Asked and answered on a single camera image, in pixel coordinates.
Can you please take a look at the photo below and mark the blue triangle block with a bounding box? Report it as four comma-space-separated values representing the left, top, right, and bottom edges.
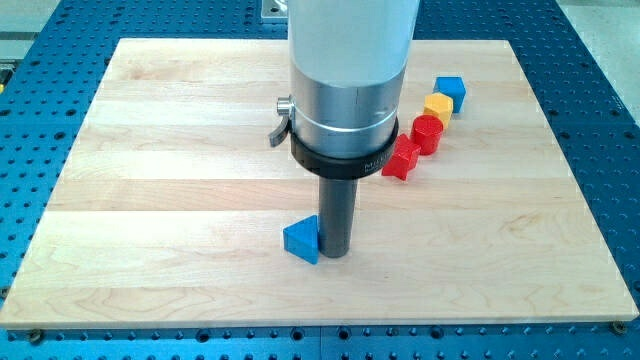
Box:
283, 215, 319, 265

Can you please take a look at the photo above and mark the blue perforated metal table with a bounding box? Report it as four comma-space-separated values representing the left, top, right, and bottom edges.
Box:
1, 1, 639, 359

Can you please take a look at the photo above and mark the yellow hexagon block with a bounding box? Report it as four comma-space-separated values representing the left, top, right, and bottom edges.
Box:
423, 92, 454, 129

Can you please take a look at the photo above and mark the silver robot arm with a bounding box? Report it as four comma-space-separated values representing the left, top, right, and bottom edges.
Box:
269, 0, 420, 180

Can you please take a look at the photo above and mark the wooden board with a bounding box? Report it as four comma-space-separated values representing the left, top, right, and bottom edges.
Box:
1, 38, 638, 329

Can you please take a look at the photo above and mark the red star block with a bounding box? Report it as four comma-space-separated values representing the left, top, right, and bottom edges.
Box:
381, 134, 421, 181

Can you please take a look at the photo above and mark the red cylinder block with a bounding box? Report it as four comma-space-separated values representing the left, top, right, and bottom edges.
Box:
410, 115, 444, 155

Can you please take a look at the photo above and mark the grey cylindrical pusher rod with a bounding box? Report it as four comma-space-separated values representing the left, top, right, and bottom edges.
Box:
318, 177, 358, 258

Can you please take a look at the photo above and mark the metal mounting plate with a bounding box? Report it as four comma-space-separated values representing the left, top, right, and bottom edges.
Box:
260, 0, 288, 24

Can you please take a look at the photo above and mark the blue cube block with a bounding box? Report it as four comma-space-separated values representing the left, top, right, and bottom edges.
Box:
434, 76, 466, 113

